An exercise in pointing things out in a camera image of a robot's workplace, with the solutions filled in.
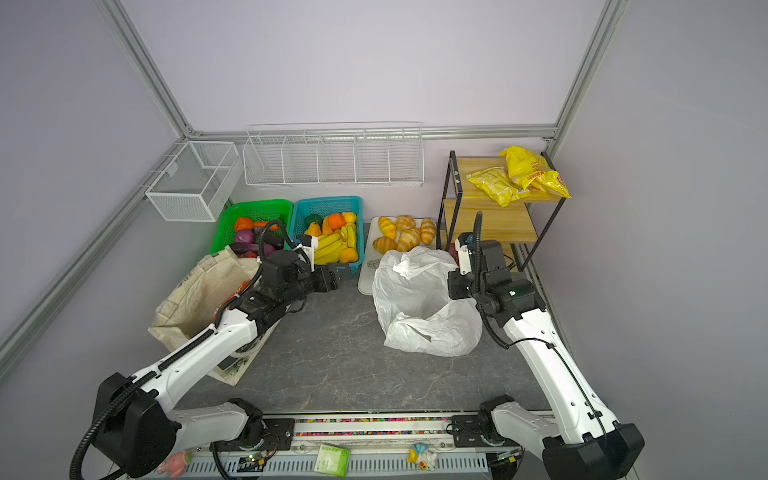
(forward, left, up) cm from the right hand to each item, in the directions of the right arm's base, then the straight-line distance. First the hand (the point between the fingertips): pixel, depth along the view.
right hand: (458, 277), depth 75 cm
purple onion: (+31, +73, -18) cm, 82 cm away
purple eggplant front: (+25, +71, -17) cm, 77 cm away
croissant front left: (+28, +21, -20) cm, 40 cm away
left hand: (+3, +31, -2) cm, 31 cm away
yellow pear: (+33, +47, -17) cm, 60 cm away
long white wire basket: (+46, +35, +7) cm, 58 cm away
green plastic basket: (+43, +70, -16) cm, 84 cm away
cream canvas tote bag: (-6, +69, -5) cm, 70 cm away
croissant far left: (+38, +20, -21) cm, 48 cm away
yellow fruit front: (+21, +33, -17) cm, 43 cm away
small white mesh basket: (+34, +80, +5) cm, 87 cm away
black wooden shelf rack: (+27, -27, -8) cm, 39 cm away
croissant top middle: (+40, +13, -20) cm, 46 cm away
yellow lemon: (+42, +35, -19) cm, 58 cm away
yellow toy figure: (-36, +10, -21) cm, 42 cm away
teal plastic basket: (+47, +46, -17) cm, 68 cm away
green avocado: (+41, +49, -19) cm, 67 cm away
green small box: (-37, +31, -22) cm, 53 cm away
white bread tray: (+31, +2, -22) cm, 39 cm away
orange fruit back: (+38, +39, -17) cm, 57 cm away
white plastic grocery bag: (-1, +11, -12) cm, 17 cm away
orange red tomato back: (+38, +76, -18) cm, 87 cm away
